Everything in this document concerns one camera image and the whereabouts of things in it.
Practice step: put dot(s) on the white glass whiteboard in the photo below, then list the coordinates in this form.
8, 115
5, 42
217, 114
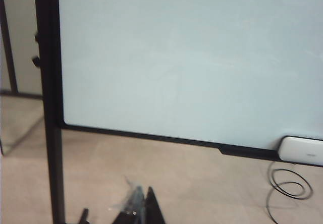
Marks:
181, 57

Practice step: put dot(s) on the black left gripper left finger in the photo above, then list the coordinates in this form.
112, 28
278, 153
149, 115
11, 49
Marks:
131, 209

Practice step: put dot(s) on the white whiteboard eraser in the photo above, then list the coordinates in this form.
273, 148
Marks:
302, 149

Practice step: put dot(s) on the black metal whiteboard stand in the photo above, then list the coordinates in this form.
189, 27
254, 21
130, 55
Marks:
51, 158

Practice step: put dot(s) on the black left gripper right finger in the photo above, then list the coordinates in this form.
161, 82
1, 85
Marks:
154, 209

